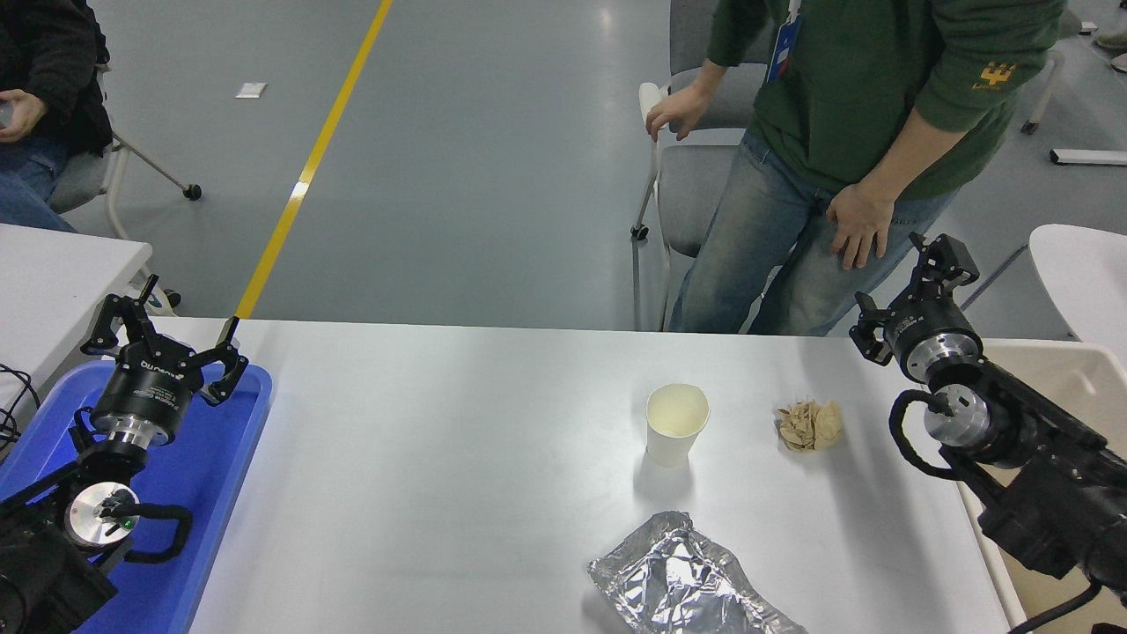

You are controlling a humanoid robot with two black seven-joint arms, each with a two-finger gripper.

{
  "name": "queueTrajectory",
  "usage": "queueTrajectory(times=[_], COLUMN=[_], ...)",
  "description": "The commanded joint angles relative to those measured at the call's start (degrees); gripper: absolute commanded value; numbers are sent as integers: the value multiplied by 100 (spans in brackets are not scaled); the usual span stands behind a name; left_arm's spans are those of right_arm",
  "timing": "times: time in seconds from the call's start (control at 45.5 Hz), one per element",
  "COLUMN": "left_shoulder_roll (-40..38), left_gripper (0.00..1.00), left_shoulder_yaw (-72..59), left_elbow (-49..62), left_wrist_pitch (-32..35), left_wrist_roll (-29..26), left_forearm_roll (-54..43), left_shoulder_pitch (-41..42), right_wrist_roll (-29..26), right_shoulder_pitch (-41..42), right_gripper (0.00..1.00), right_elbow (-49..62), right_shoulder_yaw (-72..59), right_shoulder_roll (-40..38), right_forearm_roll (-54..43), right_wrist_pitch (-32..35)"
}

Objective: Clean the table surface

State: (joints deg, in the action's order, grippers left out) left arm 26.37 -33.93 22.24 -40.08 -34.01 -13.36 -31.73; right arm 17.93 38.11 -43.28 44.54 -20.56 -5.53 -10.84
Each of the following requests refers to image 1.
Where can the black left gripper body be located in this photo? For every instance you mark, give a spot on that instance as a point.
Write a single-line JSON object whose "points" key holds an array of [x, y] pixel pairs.
{"points": [[150, 387]]}

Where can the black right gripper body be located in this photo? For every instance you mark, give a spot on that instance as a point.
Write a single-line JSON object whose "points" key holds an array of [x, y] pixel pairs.
{"points": [[924, 319]]}

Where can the tan paper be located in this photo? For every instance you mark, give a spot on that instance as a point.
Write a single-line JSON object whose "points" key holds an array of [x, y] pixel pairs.
{"points": [[810, 426]]}

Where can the white paper cup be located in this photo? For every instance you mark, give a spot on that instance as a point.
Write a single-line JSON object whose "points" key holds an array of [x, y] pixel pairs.
{"points": [[676, 427]]}

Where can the silver foil tray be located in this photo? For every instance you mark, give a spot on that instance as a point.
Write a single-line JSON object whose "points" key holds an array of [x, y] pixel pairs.
{"points": [[687, 581]]}

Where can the person's left forearm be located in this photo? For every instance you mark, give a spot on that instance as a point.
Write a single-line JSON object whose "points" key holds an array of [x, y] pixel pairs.
{"points": [[902, 154]]}

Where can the person's right forearm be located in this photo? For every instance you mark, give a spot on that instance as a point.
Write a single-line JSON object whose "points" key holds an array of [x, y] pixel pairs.
{"points": [[709, 77]]}

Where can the person's left hand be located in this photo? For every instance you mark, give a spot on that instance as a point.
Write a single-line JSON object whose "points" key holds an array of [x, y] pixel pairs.
{"points": [[863, 220]]}

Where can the person's hand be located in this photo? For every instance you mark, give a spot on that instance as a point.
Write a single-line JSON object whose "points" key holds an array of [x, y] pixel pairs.
{"points": [[22, 114]]}

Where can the person's right hand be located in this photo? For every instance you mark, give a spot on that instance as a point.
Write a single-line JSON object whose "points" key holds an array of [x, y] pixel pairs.
{"points": [[682, 107]]}

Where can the white side table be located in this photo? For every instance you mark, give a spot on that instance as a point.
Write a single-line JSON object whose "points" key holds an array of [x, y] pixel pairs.
{"points": [[53, 282]]}

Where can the blue plastic tray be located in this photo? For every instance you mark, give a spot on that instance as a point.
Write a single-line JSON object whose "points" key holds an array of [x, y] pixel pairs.
{"points": [[211, 475]]}

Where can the white rounded table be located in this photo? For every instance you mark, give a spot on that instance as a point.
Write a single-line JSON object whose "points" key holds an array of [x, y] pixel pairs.
{"points": [[1087, 273]]}

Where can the grey wheeled chair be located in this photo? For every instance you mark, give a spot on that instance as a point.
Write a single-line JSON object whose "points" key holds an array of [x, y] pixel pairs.
{"points": [[79, 180]]}

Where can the large pale bin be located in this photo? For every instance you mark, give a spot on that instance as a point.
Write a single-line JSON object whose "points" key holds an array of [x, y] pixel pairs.
{"points": [[1065, 379]]}

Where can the white bar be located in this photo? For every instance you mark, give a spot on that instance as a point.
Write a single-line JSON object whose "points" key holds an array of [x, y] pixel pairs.
{"points": [[1087, 158]]}

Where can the white-framed wheeled chair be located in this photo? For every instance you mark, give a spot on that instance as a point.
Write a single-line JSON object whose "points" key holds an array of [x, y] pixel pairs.
{"points": [[1043, 92]]}

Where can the yellow floor tape line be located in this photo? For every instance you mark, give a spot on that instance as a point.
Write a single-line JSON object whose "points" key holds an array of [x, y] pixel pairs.
{"points": [[304, 180]]}

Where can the person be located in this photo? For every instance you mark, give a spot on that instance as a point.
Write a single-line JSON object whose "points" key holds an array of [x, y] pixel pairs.
{"points": [[53, 53], [845, 88]]}

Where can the grey chair with white armrests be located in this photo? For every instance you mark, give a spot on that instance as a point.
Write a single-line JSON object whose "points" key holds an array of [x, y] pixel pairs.
{"points": [[696, 189]]}

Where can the white paper sheet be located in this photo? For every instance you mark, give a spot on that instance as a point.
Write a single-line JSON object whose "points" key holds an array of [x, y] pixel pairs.
{"points": [[251, 90]]}

